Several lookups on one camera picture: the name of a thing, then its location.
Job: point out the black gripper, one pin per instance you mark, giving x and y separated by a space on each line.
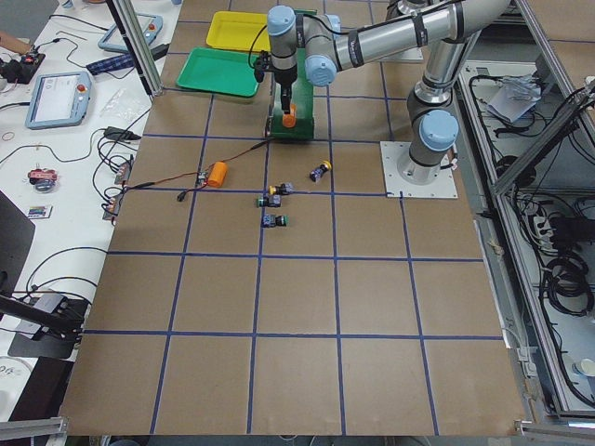
284 80

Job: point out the orange cylinder with 4680 print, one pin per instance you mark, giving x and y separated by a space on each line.
289 120

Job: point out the plain orange cylinder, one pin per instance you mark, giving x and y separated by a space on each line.
217 174

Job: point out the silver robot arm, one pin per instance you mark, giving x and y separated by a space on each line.
448 28

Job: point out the green conveyor belt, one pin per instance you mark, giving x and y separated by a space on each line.
300 107

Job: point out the green plastic tray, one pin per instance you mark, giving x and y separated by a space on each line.
218 71

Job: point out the yellow plastic tray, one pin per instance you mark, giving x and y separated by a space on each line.
237 31

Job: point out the yellow push button far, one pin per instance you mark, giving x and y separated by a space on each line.
319 171

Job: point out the yellow push button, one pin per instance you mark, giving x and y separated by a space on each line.
282 189
319 171

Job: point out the yellow push button middle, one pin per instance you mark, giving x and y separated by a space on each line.
282 189

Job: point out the green push button upper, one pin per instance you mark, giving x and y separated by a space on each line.
269 200

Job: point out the green push button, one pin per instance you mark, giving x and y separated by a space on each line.
269 200
269 221

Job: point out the small motor controller board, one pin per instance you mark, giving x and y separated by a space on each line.
201 179

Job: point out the green push button lower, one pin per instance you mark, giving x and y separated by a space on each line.
269 221

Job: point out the blue plaid pouch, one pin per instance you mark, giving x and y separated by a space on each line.
112 64

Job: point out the black power adapter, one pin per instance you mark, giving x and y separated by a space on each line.
119 134

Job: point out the near teach pendant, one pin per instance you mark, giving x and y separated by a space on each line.
59 100

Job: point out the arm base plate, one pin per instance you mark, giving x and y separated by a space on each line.
405 179

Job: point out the aluminium frame post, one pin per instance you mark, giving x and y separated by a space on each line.
125 18

